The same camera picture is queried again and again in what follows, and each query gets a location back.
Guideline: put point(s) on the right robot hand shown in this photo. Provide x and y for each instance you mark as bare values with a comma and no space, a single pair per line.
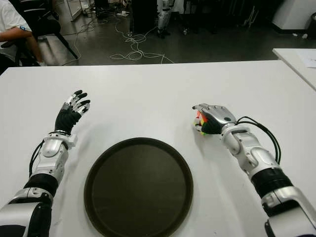
218,118

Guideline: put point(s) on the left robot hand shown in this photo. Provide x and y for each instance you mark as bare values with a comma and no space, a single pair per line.
66,117

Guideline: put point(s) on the multicoloured Rubik's cube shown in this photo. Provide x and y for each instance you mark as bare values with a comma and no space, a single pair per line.
203,119

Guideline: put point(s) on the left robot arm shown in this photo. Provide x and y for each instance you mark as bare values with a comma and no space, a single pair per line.
47,158

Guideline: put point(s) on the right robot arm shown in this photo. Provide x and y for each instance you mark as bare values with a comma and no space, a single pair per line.
259,158

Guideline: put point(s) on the round dark brown plate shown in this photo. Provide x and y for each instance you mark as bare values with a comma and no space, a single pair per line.
138,190

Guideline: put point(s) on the black office chair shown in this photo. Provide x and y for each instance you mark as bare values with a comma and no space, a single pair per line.
47,22

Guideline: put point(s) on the white side table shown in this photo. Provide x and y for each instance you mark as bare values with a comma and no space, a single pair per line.
298,63

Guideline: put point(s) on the metal folding stand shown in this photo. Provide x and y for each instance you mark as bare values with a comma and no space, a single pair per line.
251,16

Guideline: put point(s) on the white paper sheet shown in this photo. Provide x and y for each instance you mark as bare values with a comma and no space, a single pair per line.
308,58

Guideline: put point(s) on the seated person white shirt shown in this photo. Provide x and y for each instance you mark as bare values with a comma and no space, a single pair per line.
11,19

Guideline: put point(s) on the standing humanoid robot legs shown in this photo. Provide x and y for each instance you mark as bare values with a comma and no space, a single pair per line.
164,17

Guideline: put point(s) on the white cabinet black base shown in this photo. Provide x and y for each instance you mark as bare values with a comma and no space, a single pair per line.
293,12

